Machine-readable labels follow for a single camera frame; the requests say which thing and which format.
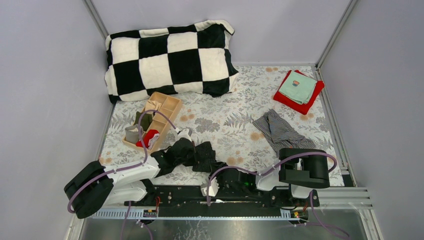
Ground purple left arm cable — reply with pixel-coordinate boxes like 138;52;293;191
67;109;180;240

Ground beige rolled sock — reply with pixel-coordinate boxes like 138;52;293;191
144;100;162;111

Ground dark green rolled sock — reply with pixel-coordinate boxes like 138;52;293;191
133;111;153;131

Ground red rolled sock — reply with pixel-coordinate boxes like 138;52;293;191
135;129;160;150

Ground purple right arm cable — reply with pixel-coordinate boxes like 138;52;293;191
205;151;352;240

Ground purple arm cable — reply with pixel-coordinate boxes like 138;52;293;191
205;151;352;240
67;109;180;240

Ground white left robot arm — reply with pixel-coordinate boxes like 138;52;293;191
64;137;197;219

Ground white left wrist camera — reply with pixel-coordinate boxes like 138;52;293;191
176;128;192;142

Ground black white checkered pillow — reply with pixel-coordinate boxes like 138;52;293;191
104;20;239;103

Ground red folded garment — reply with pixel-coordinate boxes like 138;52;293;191
273;70;325;115

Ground grey striped underwear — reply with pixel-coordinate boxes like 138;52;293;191
252;109;316;157

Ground mint green folded cloth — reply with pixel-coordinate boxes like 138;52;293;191
278;71;318;105

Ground floral patterned bed sheet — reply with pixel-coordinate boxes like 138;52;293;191
99;66;339;186

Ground grey rolled sock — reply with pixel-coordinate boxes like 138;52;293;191
124;124;144;145

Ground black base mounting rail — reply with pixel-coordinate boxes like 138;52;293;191
124;185;320;218

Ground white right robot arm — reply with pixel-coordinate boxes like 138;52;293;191
201;148;337;206

